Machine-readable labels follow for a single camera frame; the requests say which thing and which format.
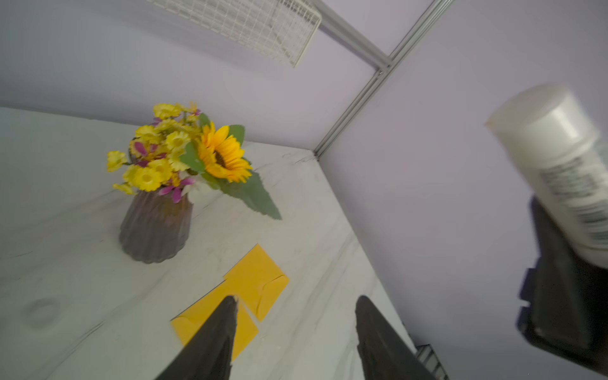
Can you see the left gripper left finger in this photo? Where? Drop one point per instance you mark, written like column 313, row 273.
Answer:
column 202, row 359

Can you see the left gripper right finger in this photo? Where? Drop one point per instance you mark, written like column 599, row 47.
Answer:
column 384, row 355

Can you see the white glue stick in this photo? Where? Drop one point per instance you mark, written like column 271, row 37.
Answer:
column 562, row 155

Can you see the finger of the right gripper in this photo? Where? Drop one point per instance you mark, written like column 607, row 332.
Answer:
column 566, row 314

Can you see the brown ribbed vase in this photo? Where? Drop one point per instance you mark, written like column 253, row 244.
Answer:
column 154, row 228

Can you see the yellow envelope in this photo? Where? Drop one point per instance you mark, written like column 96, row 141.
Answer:
column 210, row 316
column 258, row 280

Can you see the white wire wall basket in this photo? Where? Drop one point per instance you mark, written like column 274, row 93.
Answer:
column 281, row 30

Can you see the sunflower bouquet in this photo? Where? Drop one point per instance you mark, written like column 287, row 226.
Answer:
column 181, row 153

